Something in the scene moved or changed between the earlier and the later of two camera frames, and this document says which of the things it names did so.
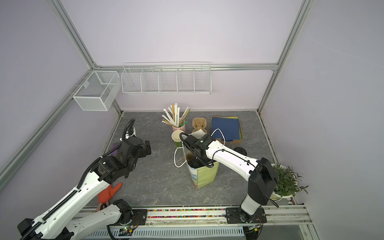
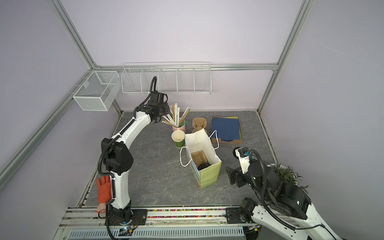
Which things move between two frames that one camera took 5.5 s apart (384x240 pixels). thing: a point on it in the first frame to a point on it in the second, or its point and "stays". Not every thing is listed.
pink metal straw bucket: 183,128 stays
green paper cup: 175,137 stays
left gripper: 143,151 to 166,105
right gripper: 210,164 to 234,173
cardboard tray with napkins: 226,129 stays
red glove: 106,194 stays
